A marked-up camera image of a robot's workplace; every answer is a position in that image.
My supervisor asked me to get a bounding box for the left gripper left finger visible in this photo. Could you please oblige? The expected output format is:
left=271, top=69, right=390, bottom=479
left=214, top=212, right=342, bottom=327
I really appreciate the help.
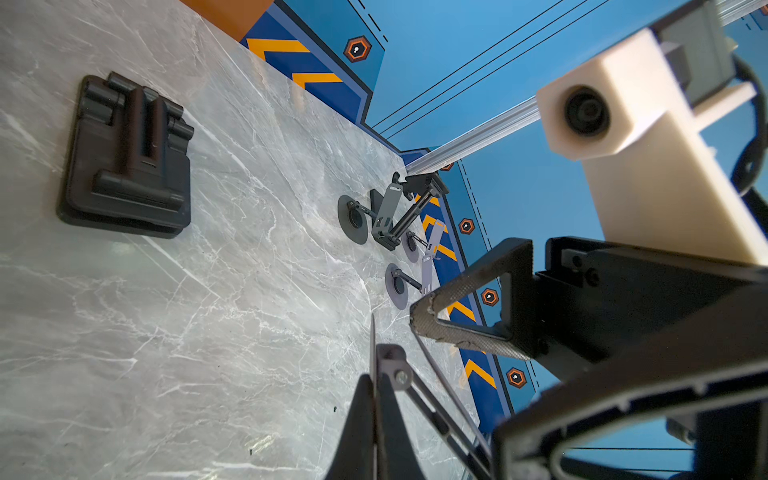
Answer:
left=325, top=374, right=375, bottom=480

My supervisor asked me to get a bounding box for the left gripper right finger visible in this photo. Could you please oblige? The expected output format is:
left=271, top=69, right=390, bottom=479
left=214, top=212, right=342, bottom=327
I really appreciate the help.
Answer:
left=376, top=374, right=425, bottom=480

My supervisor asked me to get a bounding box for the right aluminium corner post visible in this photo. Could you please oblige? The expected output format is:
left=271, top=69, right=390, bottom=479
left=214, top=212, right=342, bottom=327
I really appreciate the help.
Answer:
left=408, top=1, right=767, bottom=173

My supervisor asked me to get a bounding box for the dark grey round phone stand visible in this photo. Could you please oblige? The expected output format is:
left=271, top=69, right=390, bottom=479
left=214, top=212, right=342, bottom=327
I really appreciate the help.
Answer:
left=337, top=182, right=404, bottom=251

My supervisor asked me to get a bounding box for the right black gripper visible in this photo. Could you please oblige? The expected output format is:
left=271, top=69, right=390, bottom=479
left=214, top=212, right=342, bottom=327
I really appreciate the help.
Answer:
left=409, top=237, right=767, bottom=479

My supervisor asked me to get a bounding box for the black folding phone stand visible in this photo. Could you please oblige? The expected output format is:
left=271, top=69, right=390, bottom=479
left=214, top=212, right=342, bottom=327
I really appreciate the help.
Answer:
left=369, top=172, right=449, bottom=251

